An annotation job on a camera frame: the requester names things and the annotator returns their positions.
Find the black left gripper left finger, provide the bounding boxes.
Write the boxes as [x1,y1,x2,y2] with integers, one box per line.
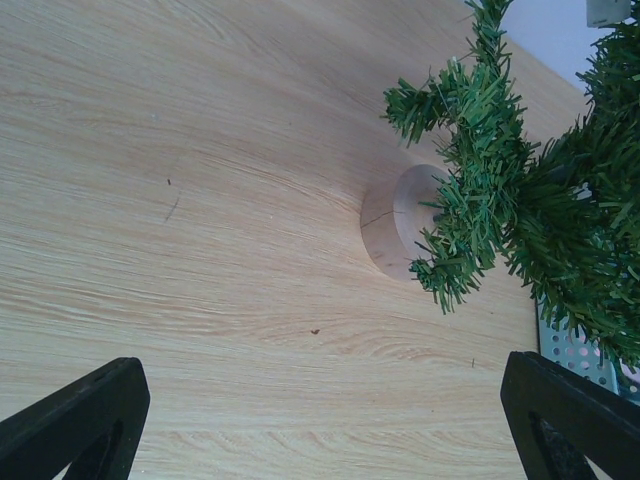
[1,357,150,479]

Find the light blue plastic basket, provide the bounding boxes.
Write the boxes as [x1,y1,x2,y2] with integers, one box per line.
[536,297,639,405]

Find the small green christmas tree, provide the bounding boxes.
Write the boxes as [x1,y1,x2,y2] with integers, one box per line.
[384,1,639,370]

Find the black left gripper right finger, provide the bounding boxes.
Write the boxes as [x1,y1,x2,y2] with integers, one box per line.
[500,351,639,479]

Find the wooden tree base disc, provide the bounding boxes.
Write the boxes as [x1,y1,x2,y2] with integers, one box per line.
[360,164,446,281]

